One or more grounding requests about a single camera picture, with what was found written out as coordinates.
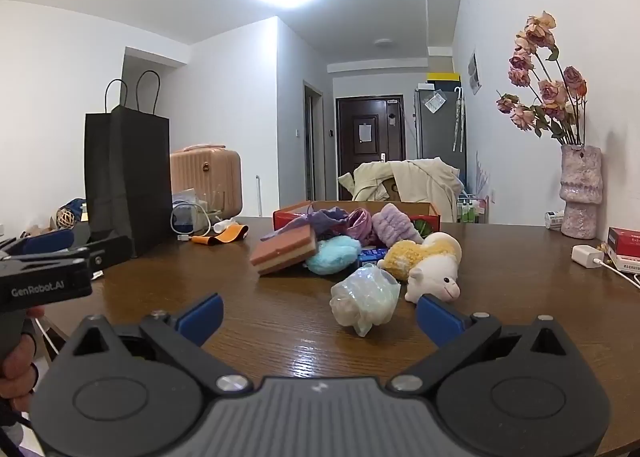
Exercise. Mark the small white box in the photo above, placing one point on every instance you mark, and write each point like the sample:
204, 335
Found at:
625, 261

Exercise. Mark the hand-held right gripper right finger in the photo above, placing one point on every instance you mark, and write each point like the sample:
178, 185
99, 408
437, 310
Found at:
440, 319

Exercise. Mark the pink suitcase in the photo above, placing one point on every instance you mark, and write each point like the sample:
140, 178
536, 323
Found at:
207, 172

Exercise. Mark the small red box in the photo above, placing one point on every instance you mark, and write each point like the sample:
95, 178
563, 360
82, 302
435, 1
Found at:
625, 239

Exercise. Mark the purple knit cloth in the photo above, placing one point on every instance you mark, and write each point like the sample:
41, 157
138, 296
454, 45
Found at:
325, 217

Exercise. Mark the hanging folded umbrella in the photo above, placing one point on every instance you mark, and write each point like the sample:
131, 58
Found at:
457, 117

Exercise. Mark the blue fluffy puff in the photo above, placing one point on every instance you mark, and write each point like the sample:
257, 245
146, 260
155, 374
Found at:
332, 254

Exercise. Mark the dark brown door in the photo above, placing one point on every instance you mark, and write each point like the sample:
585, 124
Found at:
370, 147

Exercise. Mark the brown chair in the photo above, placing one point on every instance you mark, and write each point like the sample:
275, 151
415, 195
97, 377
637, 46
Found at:
392, 187

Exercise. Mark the pink satin scrunchie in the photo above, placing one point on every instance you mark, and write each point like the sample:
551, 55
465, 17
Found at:
361, 224

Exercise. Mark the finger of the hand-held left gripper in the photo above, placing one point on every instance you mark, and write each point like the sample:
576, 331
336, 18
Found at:
107, 249
45, 240

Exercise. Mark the pink cleaning sponge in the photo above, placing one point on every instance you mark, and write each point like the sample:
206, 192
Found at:
285, 249

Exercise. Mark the yellow plush sheep toy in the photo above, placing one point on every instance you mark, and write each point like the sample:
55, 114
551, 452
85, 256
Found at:
430, 262

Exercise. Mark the iridescent bath ball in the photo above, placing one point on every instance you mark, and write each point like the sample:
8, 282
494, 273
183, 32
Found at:
365, 299

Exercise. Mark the small rack with bottles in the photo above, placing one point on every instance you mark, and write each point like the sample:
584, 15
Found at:
470, 209

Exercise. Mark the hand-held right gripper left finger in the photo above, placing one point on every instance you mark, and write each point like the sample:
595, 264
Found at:
202, 319

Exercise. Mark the yellow box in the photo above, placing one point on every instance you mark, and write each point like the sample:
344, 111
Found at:
442, 77

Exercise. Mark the purple fluffy headband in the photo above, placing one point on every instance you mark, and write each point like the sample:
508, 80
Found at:
392, 227

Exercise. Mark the rattan ball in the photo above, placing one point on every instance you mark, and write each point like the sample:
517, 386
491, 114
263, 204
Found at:
65, 218

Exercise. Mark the blue tissue packet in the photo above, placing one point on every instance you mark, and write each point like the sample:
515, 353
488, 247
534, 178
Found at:
372, 253

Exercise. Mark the red cardboard box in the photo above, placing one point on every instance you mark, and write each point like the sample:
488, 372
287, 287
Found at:
295, 212

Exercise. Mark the clear pouch on refrigerator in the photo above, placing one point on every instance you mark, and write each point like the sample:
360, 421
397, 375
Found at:
433, 102

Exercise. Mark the pink textured vase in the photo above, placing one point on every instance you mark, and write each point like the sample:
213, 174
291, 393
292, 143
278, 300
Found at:
580, 192

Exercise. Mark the white charger plug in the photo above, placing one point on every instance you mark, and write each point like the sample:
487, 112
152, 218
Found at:
586, 255

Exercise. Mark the beige coat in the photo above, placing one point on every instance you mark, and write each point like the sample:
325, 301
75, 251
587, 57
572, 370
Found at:
415, 182

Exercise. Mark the drinking glass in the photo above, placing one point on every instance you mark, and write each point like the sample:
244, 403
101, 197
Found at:
213, 204

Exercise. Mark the grey refrigerator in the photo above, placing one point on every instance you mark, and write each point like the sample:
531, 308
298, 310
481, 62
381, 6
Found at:
440, 132

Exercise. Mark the person's left hand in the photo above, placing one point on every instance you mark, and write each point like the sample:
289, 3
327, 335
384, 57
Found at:
17, 367

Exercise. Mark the white power adapter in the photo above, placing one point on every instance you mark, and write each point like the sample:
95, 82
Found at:
223, 226

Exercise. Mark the dried pink roses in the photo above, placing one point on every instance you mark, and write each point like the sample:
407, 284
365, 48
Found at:
545, 87

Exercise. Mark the black paper bag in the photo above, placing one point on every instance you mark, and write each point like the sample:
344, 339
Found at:
127, 177

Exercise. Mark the wall poster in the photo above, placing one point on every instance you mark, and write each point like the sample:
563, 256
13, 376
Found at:
474, 72

